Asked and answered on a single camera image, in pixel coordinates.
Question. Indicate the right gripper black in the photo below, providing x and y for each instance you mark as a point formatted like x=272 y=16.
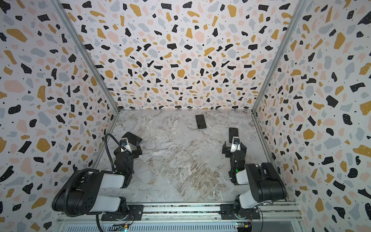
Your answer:
x=229 y=148

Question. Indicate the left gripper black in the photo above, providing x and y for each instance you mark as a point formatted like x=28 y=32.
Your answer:
x=133 y=147

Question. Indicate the black phone blue back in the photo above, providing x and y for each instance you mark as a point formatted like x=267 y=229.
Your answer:
x=200 y=120

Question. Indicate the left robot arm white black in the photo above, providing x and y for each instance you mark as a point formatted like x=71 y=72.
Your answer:
x=81 y=193

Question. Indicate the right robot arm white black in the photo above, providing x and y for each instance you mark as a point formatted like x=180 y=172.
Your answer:
x=265 y=185

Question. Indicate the black phone left side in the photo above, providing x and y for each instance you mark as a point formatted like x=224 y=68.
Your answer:
x=132 y=138

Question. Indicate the black phone right side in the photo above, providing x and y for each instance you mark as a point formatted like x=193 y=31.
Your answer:
x=233 y=132

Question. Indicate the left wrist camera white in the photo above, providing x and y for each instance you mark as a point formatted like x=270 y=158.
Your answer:
x=124 y=145

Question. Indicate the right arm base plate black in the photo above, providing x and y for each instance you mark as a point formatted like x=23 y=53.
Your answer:
x=234 y=212

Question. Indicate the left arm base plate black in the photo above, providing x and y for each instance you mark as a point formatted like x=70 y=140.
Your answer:
x=129 y=213

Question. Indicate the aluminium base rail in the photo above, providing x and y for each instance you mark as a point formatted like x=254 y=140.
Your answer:
x=279 y=216

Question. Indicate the white ribbed cable tray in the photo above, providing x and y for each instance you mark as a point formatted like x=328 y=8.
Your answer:
x=173 y=227

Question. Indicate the left corner aluminium post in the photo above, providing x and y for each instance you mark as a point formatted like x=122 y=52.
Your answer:
x=57 y=6

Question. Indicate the corner aluminium post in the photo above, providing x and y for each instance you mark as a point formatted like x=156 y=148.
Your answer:
x=57 y=6
x=281 y=50

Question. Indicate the right corner aluminium post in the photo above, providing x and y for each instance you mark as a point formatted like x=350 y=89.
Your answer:
x=281 y=50

